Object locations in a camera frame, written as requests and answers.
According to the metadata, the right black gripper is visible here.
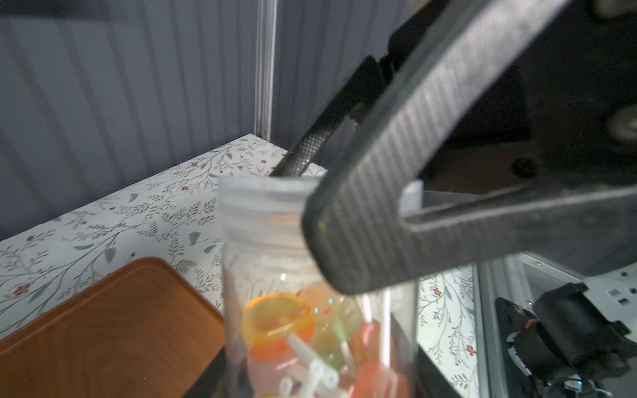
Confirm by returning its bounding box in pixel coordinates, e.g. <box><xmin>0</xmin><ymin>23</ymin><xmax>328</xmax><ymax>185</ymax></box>
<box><xmin>387</xmin><ymin>0</ymin><xmax>637</xmax><ymax>200</ymax></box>

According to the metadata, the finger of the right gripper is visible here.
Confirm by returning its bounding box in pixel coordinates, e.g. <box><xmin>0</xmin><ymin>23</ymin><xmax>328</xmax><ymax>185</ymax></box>
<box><xmin>270</xmin><ymin>56</ymin><xmax>388</xmax><ymax>177</ymax></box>
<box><xmin>301</xmin><ymin>0</ymin><xmax>637</xmax><ymax>297</ymax></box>

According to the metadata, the clear candy jar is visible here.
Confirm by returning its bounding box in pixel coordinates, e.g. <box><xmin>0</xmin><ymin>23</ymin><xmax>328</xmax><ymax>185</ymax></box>
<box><xmin>217</xmin><ymin>177</ymin><xmax>418</xmax><ymax>397</ymax></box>

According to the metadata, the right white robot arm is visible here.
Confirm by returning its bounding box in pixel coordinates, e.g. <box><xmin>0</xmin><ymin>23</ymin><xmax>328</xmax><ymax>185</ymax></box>
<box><xmin>274</xmin><ymin>1</ymin><xmax>636</xmax><ymax>397</ymax></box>

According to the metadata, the brown wooden tray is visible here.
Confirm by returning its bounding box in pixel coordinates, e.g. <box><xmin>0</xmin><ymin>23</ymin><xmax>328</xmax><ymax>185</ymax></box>
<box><xmin>1</xmin><ymin>258</ymin><xmax>225</xmax><ymax>397</ymax></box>

